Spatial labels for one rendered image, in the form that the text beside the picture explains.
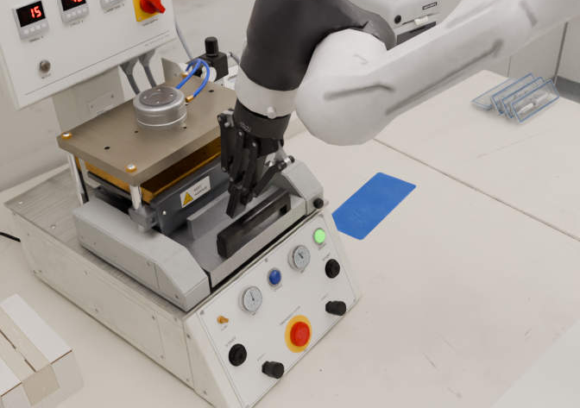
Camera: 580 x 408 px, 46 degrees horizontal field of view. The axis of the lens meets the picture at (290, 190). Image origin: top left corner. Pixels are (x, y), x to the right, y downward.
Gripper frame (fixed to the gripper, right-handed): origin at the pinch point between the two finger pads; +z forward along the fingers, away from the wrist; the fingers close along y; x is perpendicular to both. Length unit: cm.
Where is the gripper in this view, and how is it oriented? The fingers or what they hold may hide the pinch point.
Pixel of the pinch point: (239, 197)
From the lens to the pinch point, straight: 104.3
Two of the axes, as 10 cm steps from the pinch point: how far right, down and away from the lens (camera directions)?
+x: 6.3, -4.7, 6.1
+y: 7.4, 6.0, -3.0
